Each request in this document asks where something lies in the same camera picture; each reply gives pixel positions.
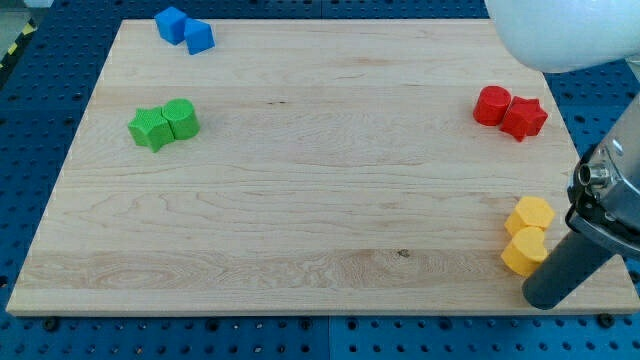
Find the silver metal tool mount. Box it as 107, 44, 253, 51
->
566, 98, 639, 259

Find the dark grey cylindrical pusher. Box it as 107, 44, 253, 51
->
522, 231, 613, 310

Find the yellow heart block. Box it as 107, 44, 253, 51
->
500, 227, 548, 277

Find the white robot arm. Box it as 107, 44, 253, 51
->
485, 0, 639, 310

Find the yellow hexagon block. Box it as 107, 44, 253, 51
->
504, 196, 556, 235

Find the red star block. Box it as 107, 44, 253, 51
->
500, 96, 548, 142

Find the red cylinder block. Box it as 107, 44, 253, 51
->
472, 85, 512, 126

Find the light wooden board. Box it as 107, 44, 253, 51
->
5, 18, 640, 317

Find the green cylinder block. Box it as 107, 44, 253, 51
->
162, 98, 200, 140

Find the blue pentagon block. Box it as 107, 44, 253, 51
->
184, 18, 216, 55

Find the green star block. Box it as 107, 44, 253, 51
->
128, 107, 175, 153

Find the blue cube block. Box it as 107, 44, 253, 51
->
154, 6, 188, 45

